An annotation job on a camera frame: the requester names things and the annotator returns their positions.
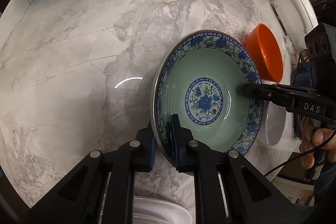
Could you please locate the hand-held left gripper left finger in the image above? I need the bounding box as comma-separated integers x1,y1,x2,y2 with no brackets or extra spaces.
25,120,158,224

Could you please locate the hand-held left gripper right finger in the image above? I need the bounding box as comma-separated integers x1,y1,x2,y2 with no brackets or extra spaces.
170,114,313,224

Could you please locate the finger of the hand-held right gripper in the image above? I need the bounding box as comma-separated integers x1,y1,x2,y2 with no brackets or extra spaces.
241,83,297,110
273,83,318,95

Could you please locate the blue floral ceramic bowl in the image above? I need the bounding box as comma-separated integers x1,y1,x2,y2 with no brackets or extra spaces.
150,30,264,174

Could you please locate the small white deep plate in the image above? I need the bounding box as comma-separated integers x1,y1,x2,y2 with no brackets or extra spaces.
134,213,168,224

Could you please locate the large white plate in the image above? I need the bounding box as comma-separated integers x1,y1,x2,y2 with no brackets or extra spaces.
133,196,194,224

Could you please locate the person's right forearm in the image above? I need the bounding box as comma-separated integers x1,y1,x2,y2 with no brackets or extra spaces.
314,161,336,207

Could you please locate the person's right hand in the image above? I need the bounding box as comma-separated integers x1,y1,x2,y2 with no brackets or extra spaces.
299,117,336,170

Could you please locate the dark blue cooking appliance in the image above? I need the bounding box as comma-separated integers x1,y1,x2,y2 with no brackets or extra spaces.
293,66,314,89

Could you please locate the white bowl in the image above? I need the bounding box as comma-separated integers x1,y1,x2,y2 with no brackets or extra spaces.
265,108,286,146

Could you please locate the orange bowl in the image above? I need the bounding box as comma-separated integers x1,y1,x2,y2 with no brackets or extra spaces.
245,24,284,83

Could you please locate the white and purple rice cooker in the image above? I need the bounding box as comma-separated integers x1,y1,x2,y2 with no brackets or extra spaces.
271,0,319,52

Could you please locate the black cable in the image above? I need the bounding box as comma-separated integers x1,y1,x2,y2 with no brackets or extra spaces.
263,135,336,178

